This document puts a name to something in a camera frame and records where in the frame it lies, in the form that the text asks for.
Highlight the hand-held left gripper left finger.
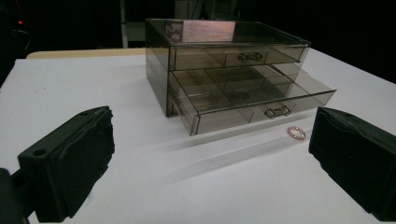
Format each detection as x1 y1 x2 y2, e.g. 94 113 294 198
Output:
17 105 116 223

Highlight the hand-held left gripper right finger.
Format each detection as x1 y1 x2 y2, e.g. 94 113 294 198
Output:
308 105 396 222

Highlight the pink beaded bracelet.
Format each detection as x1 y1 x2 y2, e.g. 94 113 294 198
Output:
286 125 307 141

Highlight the smoky acrylic drawer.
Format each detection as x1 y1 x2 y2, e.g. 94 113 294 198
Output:
170 43 311 72
168 63 338 136

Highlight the smoky clear acrylic drawer box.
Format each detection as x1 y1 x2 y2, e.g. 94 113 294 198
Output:
144 18 312 119

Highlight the metal stand pole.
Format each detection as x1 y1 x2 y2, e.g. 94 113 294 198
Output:
120 0 129 49

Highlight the closed smoky acrylic drawer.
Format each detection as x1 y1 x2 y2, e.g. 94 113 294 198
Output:
170 43 311 72

